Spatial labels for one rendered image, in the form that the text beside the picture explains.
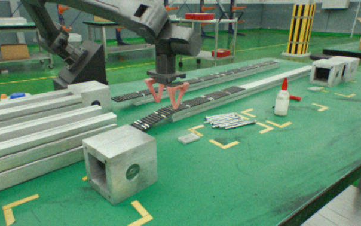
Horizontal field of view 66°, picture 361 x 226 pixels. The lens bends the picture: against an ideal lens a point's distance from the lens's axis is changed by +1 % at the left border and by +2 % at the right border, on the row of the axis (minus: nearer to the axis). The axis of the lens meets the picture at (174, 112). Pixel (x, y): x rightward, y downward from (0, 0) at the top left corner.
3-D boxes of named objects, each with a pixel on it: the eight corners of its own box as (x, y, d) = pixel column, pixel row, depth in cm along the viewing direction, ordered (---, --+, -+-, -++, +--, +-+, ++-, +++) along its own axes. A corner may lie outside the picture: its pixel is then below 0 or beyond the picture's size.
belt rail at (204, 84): (273, 66, 155) (274, 60, 154) (280, 66, 153) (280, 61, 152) (130, 103, 96) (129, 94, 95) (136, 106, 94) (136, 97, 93)
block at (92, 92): (94, 106, 93) (91, 79, 90) (112, 116, 85) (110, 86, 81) (68, 112, 88) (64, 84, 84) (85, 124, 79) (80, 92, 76)
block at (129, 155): (123, 159, 61) (120, 120, 57) (157, 181, 53) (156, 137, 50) (81, 178, 54) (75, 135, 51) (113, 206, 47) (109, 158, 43)
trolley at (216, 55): (177, 66, 525) (178, 10, 488) (197, 63, 559) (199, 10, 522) (219, 76, 454) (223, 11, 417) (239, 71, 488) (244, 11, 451)
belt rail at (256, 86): (306, 71, 142) (308, 65, 141) (315, 72, 139) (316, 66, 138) (164, 118, 83) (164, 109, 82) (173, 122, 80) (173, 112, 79)
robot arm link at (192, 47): (152, 2, 68) (135, 28, 66) (190, 1, 62) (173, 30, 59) (173, 35, 77) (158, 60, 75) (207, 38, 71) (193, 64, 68)
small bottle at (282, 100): (288, 114, 86) (295, 78, 82) (281, 116, 84) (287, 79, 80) (279, 110, 89) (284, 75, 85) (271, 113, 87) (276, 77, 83)
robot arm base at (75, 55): (82, 48, 129) (66, 69, 127) (68, 36, 124) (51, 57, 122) (88, 51, 122) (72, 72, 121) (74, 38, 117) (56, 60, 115)
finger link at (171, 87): (171, 113, 73) (171, 79, 70) (155, 107, 78) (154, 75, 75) (189, 107, 77) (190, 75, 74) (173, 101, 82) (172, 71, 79)
